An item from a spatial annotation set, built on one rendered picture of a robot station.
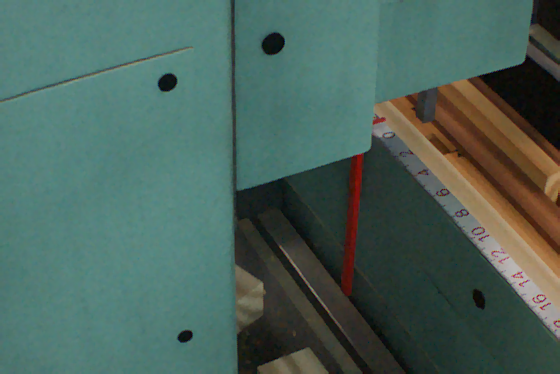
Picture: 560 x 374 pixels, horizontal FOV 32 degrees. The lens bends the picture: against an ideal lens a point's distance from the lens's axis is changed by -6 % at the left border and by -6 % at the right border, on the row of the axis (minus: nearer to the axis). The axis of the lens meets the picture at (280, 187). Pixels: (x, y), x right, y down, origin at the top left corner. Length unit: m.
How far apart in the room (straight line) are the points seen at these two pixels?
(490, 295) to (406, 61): 0.14
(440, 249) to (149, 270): 0.20
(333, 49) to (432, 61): 0.11
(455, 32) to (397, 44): 0.04
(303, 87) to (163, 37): 0.12
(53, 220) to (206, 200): 0.07
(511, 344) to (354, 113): 0.15
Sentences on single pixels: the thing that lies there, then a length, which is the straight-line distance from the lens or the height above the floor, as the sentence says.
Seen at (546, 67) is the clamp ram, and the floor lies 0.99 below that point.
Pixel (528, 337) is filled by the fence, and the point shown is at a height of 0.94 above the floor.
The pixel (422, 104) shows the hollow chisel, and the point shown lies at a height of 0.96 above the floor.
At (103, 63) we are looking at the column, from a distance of 0.39.
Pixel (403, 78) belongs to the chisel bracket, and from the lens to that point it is 0.57.
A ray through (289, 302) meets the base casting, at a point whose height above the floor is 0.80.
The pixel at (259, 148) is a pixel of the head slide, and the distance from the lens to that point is 0.50.
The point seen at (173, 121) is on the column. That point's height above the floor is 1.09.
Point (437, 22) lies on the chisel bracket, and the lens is 0.57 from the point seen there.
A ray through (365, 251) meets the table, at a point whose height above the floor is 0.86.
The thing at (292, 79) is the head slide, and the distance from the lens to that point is 0.48.
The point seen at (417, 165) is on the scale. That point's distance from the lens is 0.61.
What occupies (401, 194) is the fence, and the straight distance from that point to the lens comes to 0.61.
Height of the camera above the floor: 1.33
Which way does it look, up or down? 40 degrees down
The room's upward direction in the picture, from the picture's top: 1 degrees clockwise
